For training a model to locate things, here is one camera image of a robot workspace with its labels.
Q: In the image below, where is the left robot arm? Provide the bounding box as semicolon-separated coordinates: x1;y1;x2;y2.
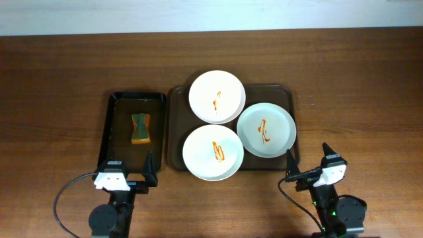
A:
89;152;158;238

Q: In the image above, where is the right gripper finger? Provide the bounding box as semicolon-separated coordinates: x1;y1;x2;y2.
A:
285;149;301;182
323;142;337;159

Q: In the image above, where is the small black water tray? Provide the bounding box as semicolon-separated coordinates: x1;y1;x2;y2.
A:
98;92;167;173

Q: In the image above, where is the large brown serving tray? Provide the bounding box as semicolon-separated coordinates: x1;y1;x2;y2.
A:
167;84;295;171

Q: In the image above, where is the orange green sponge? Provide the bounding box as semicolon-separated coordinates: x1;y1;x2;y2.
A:
131;113;151;144

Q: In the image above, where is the white plate top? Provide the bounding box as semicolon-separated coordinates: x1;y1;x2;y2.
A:
188;70;247;124

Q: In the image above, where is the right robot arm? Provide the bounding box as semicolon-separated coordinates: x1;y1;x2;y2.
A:
278;143;367;237

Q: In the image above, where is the white plate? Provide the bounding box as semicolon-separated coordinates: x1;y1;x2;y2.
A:
182;124;244;181
188;70;247;124
237;102;297;158

